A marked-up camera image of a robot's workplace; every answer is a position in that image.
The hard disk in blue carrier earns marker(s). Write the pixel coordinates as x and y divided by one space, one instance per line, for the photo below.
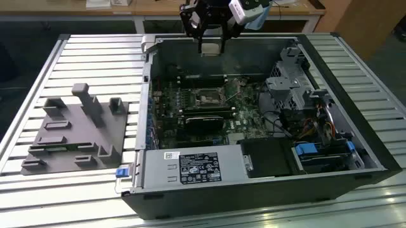
306 149

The silver chipset heatsink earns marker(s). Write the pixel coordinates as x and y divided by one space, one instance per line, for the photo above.
237 138

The black PC case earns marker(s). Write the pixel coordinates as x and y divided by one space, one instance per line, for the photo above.
222 204

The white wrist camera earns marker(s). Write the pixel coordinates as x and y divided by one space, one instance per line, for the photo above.
241 13

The blue plastic clip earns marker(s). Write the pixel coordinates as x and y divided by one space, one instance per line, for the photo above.
350 146

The white printed box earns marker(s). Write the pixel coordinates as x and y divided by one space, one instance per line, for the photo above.
122 2

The green motherboard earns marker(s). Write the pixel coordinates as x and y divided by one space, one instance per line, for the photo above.
250 118

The green RAM stick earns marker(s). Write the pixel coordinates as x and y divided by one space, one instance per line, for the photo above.
62 147

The grey metal drive cage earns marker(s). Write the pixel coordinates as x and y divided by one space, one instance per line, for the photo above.
282 88

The grey power supply unit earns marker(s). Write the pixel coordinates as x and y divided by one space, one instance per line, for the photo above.
158 171

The CPU socket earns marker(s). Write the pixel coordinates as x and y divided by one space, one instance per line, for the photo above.
208 97

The blue case latch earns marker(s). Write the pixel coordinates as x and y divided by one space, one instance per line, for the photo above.
122 172

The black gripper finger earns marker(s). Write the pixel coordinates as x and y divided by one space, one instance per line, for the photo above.
232 31
188 29

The black graphics card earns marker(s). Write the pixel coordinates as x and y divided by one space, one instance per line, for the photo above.
205 124

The wooden cabinet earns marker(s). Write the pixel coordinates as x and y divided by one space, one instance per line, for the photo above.
365 23

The black RAM slot bank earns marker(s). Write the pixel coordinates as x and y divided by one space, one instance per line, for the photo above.
204 80
209 111

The silver topped CPU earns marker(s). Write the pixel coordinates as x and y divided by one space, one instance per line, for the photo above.
209 50

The wooden desk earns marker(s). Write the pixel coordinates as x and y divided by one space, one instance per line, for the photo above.
38 10

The grey parts rack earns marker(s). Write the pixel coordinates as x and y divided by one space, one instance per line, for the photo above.
79 133

